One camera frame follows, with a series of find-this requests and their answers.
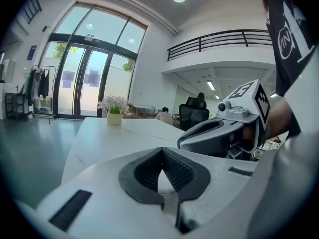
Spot white marble table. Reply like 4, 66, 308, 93
61, 117, 259, 186

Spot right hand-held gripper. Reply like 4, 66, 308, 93
176, 79, 271, 160

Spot person's right hand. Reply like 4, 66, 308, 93
242, 127, 255, 147

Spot person's right forearm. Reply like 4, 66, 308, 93
266, 96, 294, 140

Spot black framed glass door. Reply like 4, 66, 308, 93
43, 1, 149, 120

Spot black low shelf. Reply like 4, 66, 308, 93
4, 91, 27, 120

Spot person's black printed shirt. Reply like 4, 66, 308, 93
259, 0, 319, 139

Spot wall poster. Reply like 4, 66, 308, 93
26, 45, 38, 61

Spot clothes rack with garments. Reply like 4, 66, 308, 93
23, 65, 57, 120

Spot white cabinet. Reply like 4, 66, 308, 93
0, 58, 17, 121

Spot cream pot with pale flowers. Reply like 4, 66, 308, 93
97, 95, 130, 126

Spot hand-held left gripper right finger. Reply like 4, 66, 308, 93
161, 146, 261, 239

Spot black balcony railing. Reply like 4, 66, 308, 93
166, 29, 274, 62

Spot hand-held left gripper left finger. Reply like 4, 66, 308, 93
33, 146, 185, 239

